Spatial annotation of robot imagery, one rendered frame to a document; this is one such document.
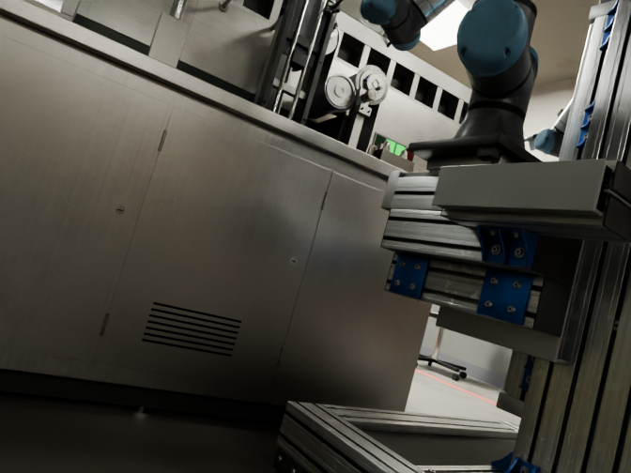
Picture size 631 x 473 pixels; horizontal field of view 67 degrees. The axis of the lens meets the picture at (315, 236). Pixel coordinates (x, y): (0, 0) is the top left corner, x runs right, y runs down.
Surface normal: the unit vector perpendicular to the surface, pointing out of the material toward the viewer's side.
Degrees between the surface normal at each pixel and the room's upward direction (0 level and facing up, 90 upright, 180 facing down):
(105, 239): 90
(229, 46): 90
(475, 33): 97
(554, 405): 90
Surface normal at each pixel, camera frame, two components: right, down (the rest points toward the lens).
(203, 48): 0.46, 0.05
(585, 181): -0.78, -0.27
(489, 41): -0.49, -0.08
